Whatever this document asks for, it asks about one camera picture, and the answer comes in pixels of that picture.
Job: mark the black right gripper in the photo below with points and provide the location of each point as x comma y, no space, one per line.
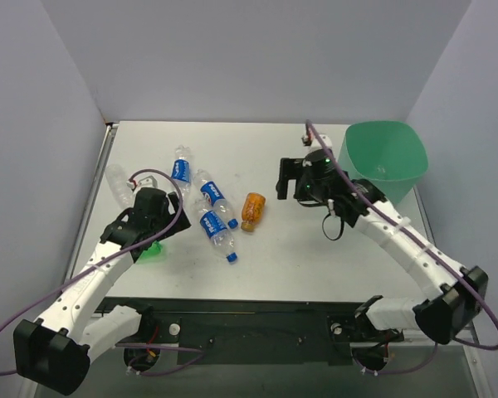
285,178

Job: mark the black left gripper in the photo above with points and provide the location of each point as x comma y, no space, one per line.
176,211

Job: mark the orange juice bottle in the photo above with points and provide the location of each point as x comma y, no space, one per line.
252,211

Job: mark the pepsi bottle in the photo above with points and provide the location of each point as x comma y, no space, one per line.
181,171
220,238
212,193

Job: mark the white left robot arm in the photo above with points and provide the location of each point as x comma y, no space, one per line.
57,348

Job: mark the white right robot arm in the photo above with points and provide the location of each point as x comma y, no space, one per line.
450,289

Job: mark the green plastic bin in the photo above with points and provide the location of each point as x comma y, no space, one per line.
389,154

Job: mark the green plastic bottle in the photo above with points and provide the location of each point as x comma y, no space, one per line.
155,252

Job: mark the clear unlabelled bottle left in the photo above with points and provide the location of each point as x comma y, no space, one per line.
117,179

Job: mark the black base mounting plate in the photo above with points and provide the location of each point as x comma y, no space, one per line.
240,332

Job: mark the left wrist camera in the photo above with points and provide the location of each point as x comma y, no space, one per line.
148,181

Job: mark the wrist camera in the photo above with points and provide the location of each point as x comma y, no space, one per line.
312,143
148,181

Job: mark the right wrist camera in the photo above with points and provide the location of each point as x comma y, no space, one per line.
312,143

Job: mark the aluminium rail right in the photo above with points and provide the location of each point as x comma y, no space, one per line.
460,331

